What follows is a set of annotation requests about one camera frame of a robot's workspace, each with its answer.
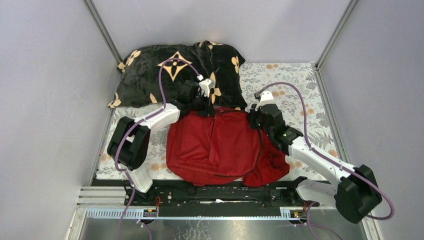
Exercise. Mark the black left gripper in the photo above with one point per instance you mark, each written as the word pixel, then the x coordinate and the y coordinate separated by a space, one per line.
pixel 205 108

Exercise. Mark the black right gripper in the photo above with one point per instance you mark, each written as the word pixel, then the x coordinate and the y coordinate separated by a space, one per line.
pixel 254 111

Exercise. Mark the black floral plush blanket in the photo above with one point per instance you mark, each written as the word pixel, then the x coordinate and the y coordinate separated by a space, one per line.
pixel 152 73

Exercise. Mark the red student backpack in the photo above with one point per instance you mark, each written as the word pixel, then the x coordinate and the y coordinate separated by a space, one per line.
pixel 214 150

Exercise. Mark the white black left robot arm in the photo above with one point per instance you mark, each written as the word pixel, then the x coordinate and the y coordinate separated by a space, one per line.
pixel 129 143

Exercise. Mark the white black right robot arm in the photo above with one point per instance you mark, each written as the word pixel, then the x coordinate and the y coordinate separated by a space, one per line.
pixel 351 190

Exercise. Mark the floral patterned table mat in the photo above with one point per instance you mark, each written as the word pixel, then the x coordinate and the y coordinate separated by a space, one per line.
pixel 253 77

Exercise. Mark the red cloth garment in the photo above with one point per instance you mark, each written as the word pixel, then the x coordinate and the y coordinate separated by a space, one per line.
pixel 270 167

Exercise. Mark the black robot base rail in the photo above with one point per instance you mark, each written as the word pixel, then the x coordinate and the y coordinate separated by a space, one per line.
pixel 178 198

